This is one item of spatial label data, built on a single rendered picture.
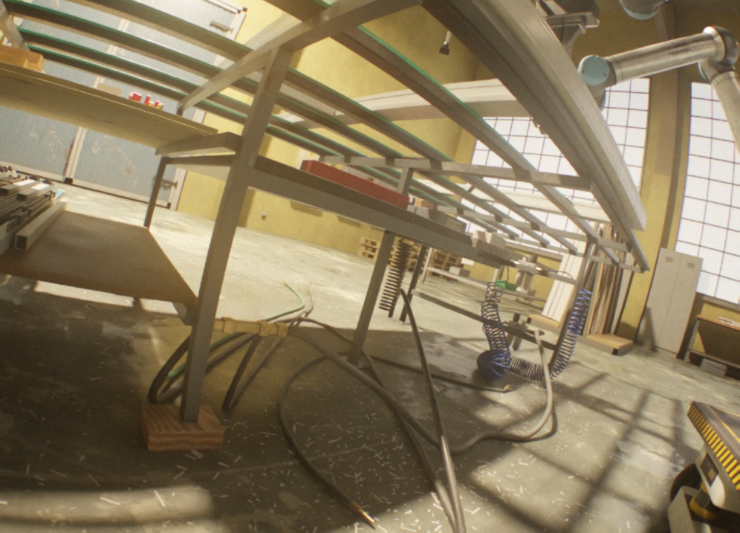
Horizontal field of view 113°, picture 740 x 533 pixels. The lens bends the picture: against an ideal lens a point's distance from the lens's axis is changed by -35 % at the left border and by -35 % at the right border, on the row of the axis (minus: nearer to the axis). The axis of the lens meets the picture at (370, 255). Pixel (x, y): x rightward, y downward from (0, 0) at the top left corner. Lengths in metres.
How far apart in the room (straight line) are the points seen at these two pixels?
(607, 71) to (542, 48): 0.53
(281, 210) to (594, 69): 7.04
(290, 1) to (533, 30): 0.39
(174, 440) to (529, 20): 0.96
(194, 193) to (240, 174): 6.37
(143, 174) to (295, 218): 3.25
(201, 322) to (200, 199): 6.40
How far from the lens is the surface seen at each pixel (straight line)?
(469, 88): 0.96
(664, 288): 7.97
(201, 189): 7.06
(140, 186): 6.80
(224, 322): 0.79
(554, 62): 0.70
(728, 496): 0.91
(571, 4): 0.84
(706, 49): 1.38
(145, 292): 0.73
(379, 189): 0.93
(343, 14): 0.56
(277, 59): 0.72
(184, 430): 0.78
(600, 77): 1.16
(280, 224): 7.73
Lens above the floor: 0.50
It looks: 3 degrees down
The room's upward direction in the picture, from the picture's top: 16 degrees clockwise
